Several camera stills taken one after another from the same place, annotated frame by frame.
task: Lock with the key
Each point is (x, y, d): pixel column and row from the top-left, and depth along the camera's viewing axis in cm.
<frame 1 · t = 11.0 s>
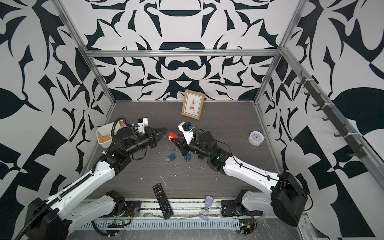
left hand: (168, 126, 68), fingers closed
right hand: (173, 137, 70), fingers closed
large blue padlock: (172, 156, 94), on the table
white alarm clock: (256, 138, 99), point 3 cm above the table
white tissue box: (104, 134, 96), point 7 cm above the table

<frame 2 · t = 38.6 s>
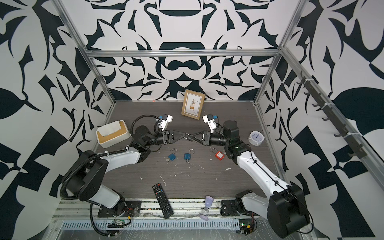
left hand: (186, 134, 70), fingers closed
right hand: (191, 138, 70), fingers closed
the named things where they were.

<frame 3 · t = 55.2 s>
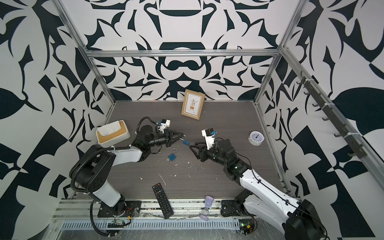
left hand: (184, 132, 79), fingers closed
right hand: (193, 145, 73), fingers open
small blue padlock: (186, 142, 81), point 17 cm above the table
the other named things where they were.

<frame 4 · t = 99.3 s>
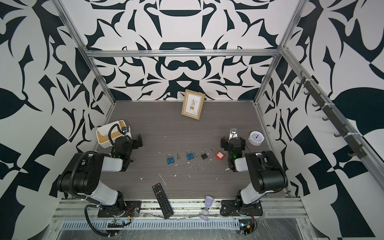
left hand: (130, 133, 93), fingers open
right hand: (233, 135, 94), fingers open
small blue padlock: (190, 155, 94), on the table
red padlock: (219, 154, 93), point 2 cm above the table
small black padlock: (203, 155, 94), on the table
